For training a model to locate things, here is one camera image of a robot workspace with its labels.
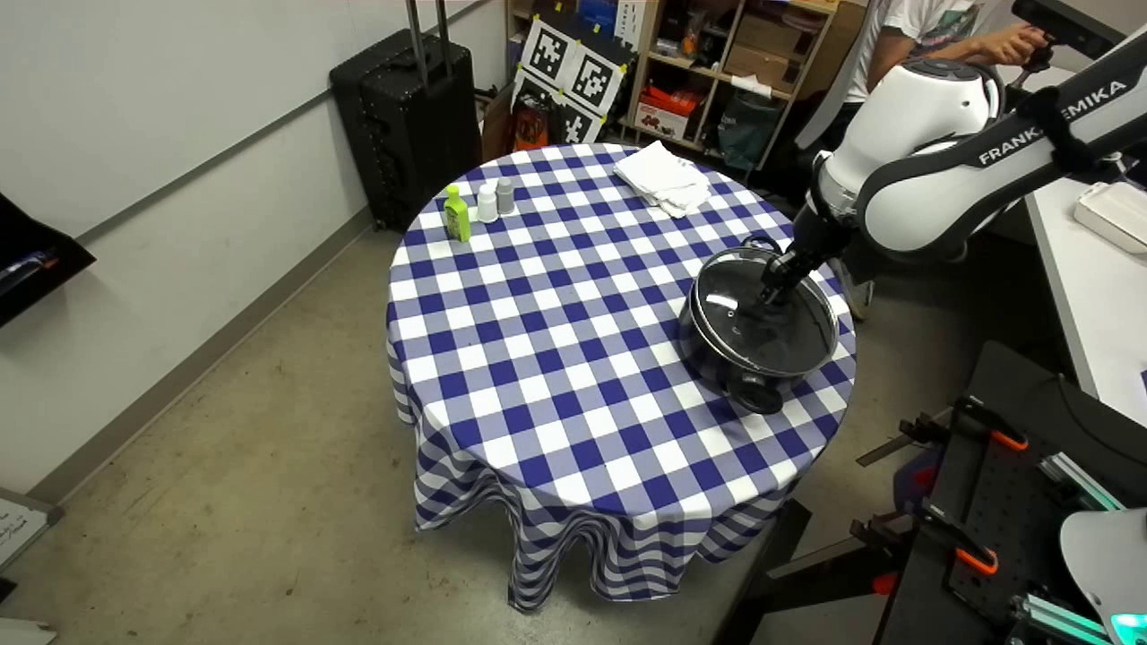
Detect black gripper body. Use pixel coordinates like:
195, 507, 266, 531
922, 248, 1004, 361
765, 209, 848, 289

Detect black suitcase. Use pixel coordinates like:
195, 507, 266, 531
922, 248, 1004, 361
331, 0, 481, 231

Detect grey pepper shaker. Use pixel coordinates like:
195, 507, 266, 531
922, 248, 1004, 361
496, 180, 516, 216

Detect glass pot lid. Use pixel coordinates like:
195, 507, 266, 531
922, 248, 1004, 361
688, 238, 834, 375

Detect green plastic bottle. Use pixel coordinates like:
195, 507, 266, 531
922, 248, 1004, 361
446, 186, 474, 243

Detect blue checkered tablecloth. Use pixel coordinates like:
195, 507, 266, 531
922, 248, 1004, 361
386, 143, 855, 608

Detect white salt shaker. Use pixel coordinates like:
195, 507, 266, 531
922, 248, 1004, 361
475, 180, 498, 221

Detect black equipment cart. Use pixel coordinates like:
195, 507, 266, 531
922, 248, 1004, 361
714, 344, 1147, 645

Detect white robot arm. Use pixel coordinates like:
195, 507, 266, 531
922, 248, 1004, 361
750, 28, 1147, 314

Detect white folded cloth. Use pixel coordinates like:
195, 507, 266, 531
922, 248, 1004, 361
616, 143, 711, 209

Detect wooden shelf unit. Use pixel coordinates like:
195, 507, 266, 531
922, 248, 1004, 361
504, 0, 867, 176

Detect black cooking pot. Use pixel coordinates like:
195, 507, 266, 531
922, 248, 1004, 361
674, 235, 840, 415

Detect seated person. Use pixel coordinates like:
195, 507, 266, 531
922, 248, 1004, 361
820, 0, 1050, 118

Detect fiducial marker board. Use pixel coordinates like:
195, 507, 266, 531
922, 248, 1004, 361
511, 14, 632, 143

